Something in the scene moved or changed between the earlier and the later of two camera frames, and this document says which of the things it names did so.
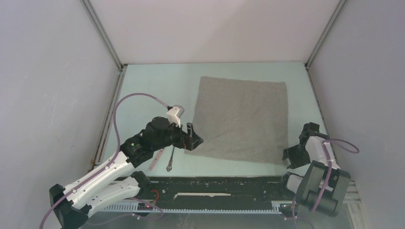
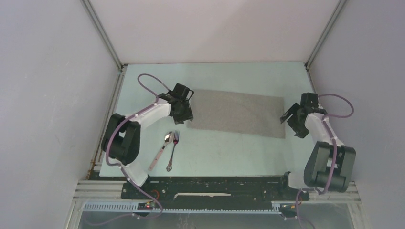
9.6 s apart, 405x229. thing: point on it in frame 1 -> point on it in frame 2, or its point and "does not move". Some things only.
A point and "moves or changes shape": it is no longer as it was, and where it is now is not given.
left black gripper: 189,141 -> 187,115
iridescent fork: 169,167 does not move
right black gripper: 295,162 -> 301,131
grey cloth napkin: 241,120 moves or changes shape
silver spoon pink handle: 155,161 does not move
